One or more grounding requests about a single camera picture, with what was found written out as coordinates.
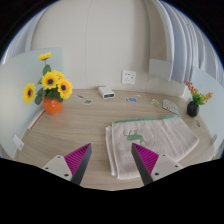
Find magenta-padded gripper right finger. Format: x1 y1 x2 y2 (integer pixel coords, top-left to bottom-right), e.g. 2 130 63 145
130 142 184 186

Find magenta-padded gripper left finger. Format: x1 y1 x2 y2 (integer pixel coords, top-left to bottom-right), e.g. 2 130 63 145
42 142 93 186

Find beige towel with green trim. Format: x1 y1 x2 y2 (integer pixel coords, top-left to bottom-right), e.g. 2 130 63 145
105 114 200 181

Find pale fan-shaped card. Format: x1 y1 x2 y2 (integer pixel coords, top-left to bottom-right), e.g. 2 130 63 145
162 98 181 117

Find small yellowish sticker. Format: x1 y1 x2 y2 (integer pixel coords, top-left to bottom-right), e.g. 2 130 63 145
150 98 163 108

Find sunflowers in orange vase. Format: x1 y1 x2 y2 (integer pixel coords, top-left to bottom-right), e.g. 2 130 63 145
22 51 74 115

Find orange flowers in black vase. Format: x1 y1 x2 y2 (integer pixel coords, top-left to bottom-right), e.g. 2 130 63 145
183 80 214 118

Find small white box device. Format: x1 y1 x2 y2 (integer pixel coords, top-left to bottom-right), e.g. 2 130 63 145
97 86 116 100

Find frosted desk divider panel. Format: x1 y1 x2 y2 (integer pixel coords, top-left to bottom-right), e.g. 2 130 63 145
0 47 64 159
189 65 224 158

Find pale grey curtain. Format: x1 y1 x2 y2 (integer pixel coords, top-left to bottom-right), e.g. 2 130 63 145
148 0 224 88

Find white wall socket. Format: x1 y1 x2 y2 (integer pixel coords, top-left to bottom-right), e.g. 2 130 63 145
121 69 137 85

